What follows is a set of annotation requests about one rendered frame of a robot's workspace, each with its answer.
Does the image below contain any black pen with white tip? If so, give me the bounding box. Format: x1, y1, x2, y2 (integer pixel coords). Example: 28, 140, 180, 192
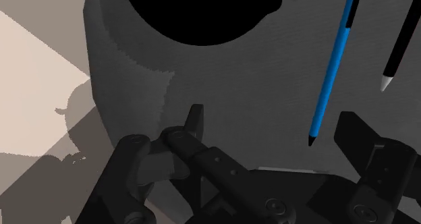
380, 0, 421, 93

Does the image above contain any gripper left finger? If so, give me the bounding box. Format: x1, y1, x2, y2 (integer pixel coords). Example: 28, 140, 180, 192
75, 103, 297, 224

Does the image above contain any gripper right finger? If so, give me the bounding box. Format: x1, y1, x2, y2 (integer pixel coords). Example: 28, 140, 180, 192
333, 111, 421, 224

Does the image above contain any blue pen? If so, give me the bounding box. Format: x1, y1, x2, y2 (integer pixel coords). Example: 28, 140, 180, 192
308, 0, 364, 148

